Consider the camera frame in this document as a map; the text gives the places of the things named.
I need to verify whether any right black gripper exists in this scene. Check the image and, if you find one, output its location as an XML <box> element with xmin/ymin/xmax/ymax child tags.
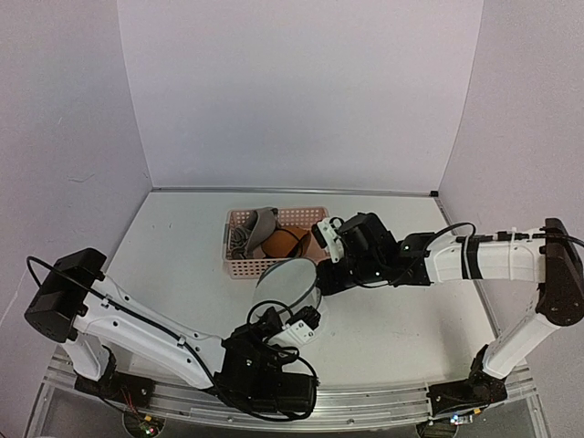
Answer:
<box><xmin>309</xmin><ymin>255</ymin><xmax>385</xmax><ymax>298</ymax></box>

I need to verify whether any orange black bra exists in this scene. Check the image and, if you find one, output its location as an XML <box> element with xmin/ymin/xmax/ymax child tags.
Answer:
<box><xmin>261</xmin><ymin>226</ymin><xmax>311</xmax><ymax>258</ymax></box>

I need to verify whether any white mesh laundry bag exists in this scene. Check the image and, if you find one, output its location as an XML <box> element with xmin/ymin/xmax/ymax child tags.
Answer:
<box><xmin>251</xmin><ymin>258</ymin><xmax>329</xmax><ymax>342</ymax></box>

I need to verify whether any pink plastic basket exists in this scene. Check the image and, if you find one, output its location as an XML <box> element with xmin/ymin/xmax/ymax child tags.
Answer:
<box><xmin>223</xmin><ymin>206</ymin><xmax>329</xmax><ymax>279</ymax></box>

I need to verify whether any grey bra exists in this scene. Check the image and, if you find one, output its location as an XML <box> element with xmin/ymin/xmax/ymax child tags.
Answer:
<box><xmin>229</xmin><ymin>207</ymin><xmax>278</xmax><ymax>260</ymax></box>

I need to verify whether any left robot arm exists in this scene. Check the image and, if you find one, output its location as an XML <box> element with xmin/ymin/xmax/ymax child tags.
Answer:
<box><xmin>24</xmin><ymin>248</ymin><xmax>321</xmax><ymax>422</ymax></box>

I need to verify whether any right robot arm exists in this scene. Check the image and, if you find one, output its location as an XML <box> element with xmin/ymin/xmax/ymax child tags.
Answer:
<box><xmin>311</xmin><ymin>213</ymin><xmax>583</xmax><ymax>404</ymax></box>

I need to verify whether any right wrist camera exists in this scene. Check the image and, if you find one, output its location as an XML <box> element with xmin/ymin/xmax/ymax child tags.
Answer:
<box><xmin>311</xmin><ymin>217</ymin><xmax>344</xmax><ymax>264</ymax></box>

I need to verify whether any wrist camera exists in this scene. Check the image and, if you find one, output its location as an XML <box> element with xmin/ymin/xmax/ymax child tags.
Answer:
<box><xmin>311</xmin><ymin>217</ymin><xmax>344</xmax><ymax>264</ymax></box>
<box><xmin>268</xmin><ymin>306</ymin><xmax>321</xmax><ymax>348</ymax></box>

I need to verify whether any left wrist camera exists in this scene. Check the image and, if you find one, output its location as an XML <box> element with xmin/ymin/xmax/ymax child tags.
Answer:
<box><xmin>268</xmin><ymin>306</ymin><xmax>321</xmax><ymax>348</ymax></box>

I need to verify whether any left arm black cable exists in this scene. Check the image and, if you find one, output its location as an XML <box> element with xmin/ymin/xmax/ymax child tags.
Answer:
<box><xmin>26</xmin><ymin>255</ymin><xmax>320</xmax><ymax>419</ymax></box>

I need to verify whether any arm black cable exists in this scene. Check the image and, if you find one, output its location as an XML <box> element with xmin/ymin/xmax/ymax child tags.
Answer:
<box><xmin>26</xmin><ymin>255</ymin><xmax>320</xmax><ymax>419</ymax></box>
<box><xmin>423</xmin><ymin>222</ymin><xmax>584</xmax><ymax>256</ymax></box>

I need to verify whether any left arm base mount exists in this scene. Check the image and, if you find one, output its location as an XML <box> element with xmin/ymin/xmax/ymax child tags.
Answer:
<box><xmin>74</xmin><ymin>347</ymin><xmax>154</xmax><ymax>408</ymax></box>

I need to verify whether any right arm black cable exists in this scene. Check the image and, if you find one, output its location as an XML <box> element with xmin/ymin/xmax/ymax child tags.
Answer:
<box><xmin>423</xmin><ymin>222</ymin><xmax>584</xmax><ymax>256</ymax></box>

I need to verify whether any aluminium front rail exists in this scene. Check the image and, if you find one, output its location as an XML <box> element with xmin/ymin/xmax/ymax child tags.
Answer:
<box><xmin>25</xmin><ymin>360</ymin><xmax>549</xmax><ymax>437</ymax></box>

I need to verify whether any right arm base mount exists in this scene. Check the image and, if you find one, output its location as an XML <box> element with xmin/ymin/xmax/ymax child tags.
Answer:
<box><xmin>426</xmin><ymin>345</ymin><xmax>507</xmax><ymax>419</ymax></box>

